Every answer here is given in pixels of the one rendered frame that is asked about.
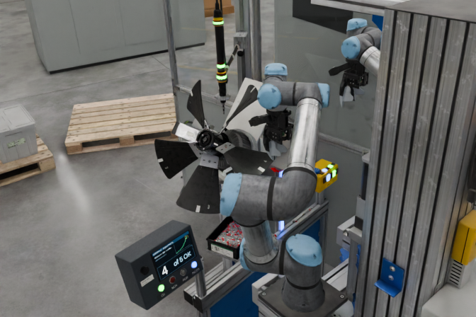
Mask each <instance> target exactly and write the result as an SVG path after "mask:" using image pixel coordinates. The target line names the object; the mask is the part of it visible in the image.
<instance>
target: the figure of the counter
mask: <svg viewBox="0 0 476 317"><path fill-rule="evenodd" d="M157 271H158V273H159V278H160V280H161V281H162V280H163V279H164V278H165V277H167V276H169V275H170V274H171V273H172V271H171V268H170V265H169V261H167V262H165V263H164V264H163V265H161V266H159V267H158V268H157Z"/></svg>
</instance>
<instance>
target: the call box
mask: <svg viewBox="0 0 476 317"><path fill-rule="evenodd" d="M331 163H332V162H330V161H326V160H324V159H321V160H319V161H318V162H316V163H315V168H318V169H320V172H323V173H324V174H323V175H320V174H319V173H320V172H319V173H316V174H317V187H316V190H315V192H318V193H320V192H321V191H323V190H324V189H325V188H327V187H328V186H330V185H331V184H332V183H333V182H335V181H336V180H337V176H338V174H336V175H335V176H334V177H333V178H331V179H330V180H328V181H326V183H325V184H323V178H325V177H327V176H328V175H329V174H330V173H331V172H333V171H334V170H336V169H337V168H338V165H337V164H336V165H335V166H333V167H331V168H330V169H329V170H327V171H326V172H324V171H322V170H323V169H324V168H326V167H328V165H331Z"/></svg>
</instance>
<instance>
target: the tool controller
mask: <svg viewBox="0 0 476 317"><path fill-rule="evenodd" d="M115 259H116V262H117V264H118V267H119V270H120V273H121V276H122V279H123V281H124V284H125V288H126V290H127V293H128V296H129V298H130V300H131V302H133V303H135V304H137V305H138V306H140V307H142V308H144V309H145V310H149V309H150V308H152V307H153V306H154V305H155V304H157V303H158V302H160V301H161V300H162V299H164V298H165V297H166V296H168V295H169V294H170V293H172V292H173V291H175V290H176V289H178V288H179V287H180V286H181V285H183V284H184V283H186V282H187V281H189V279H191V278H192V277H194V276H195V275H197V274H198V273H199V272H200V271H202V270H203V265H202V262H201V259H200V255H199V252H198V248H197V245H196V241H195V239H194V235H193V231H192V228H191V225H190V224H186V223H183V222H180V221H176V220H171V221H170V222H168V223H166V224H165V225H163V226H161V227H160V228H158V229H157V230H155V231H153V232H152V233H150V234H148V235H146V236H145V237H144V238H141V239H140V240H138V241H137V242H135V243H133V244H132V245H130V246H128V247H127V248H125V249H124V250H122V251H120V252H119V253H117V254H115ZM167 261H169V265H170V268H171V271H172V273H171V274H170V275H169V276H167V277H165V278H164V279H163V280H162V281H161V280H160V278H159V273H158V271H157V268H158V267H159V266H161V265H163V264H164V263H165V262H167ZM193 261H196V262H197V266H196V267H195V268H192V267H191V263H192V262H193ZM183 268H185V269H186V274H185V275H184V276H181V274H180V271H181V269H183ZM171 276H174V277H175V278H176V281H175V282H174V283H173V284H170V283H169V278H170V277H171ZM160 284H163V285H164V290H163V291H162V292H159V291H158V290H157V288H158V286H159V285H160Z"/></svg>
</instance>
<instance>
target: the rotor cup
mask: <svg viewBox="0 0 476 317"><path fill-rule="evenodd" d="M205 137H206V138H207V140H206V141H205V142H204V141H203V139H204V138H205ZM226 142H229V143H231V140H230V137H229V136H228V135H227V134H225V133H224V132H222V134H221V135H219V132H214V131H213V130H212V129H210V128H205V129H202V130H201V131H199V133H198V134H197V136H196V138H195V145H196V147H197V149H198V150H200V151H202V152H204V153H205V152H206V153H208V154H209V155H212V156H218V157H219V160H220V159H223V158H224V156H223V154H221V153H218V152H216V151H215V150H216V148H217V147H219V146H221V145H223V144H224V143H226ZM214 143H216V144H218V145H215V144H214Z"/></svg>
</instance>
